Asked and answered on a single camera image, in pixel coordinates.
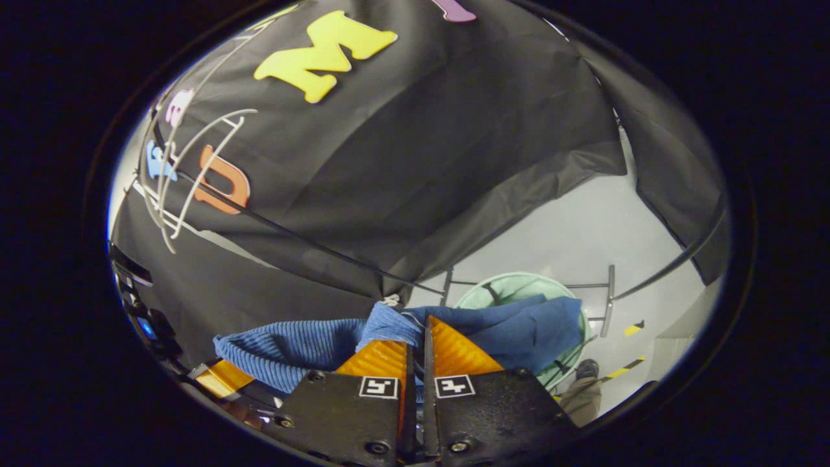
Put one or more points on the green mesh laundry hamper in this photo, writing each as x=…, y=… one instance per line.
x=512, y=288

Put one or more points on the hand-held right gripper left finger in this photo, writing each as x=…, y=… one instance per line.
x=343, y=415

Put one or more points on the person's dark shoe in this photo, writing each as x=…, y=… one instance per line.
x=587, y=368

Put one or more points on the yellow black floor tape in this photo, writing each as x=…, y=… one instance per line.
x=634, y=328
x=622, y=371

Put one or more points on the person's trouser leg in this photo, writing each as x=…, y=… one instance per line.
x=580, y=401

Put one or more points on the black clothes rack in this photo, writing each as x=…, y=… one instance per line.
x=609, y=298

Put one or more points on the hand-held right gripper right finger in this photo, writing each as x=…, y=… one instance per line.
x=499, y=415

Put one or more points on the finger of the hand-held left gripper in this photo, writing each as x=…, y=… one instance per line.
x=224, y=377

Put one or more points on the black backdrop cloth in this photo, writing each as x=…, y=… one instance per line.
x=389, y=162

